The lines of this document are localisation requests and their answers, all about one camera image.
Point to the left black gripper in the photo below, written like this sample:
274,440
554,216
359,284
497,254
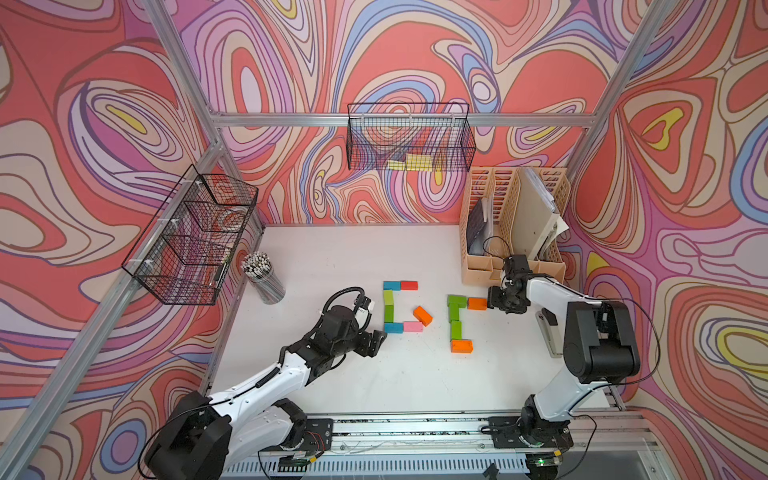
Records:
372,349

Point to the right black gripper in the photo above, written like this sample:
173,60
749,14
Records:
494,301

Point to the orange block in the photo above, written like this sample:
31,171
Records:
422,316
477,304
462,346

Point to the teal block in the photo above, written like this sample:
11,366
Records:
392,285
393,328

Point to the pink block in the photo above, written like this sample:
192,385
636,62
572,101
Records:
413,327

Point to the red block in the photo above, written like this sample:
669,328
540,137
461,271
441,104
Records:
409,285

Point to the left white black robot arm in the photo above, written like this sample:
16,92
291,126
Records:
206,435

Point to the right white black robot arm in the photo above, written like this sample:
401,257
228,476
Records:
595,339

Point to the grey stapler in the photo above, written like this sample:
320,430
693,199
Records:
552,330

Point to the white folder in organizer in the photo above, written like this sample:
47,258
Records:
538,220

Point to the dark tablet in organizer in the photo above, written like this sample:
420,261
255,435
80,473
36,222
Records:
479,226

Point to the yellow sticky notes pad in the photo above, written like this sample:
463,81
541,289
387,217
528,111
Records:
411,162

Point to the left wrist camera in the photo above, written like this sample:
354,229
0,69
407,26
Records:
363,307

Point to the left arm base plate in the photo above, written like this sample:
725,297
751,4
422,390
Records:
312,436

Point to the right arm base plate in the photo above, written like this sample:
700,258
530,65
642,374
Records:
513,432

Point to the aluminium front rail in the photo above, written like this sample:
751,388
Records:
413,433

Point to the black wire basket left wall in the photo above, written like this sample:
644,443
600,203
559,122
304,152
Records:
183,256

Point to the black wire basket wall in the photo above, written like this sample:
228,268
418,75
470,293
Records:
380,131
183,256

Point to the black wire basket back wall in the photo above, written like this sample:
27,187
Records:
380,131

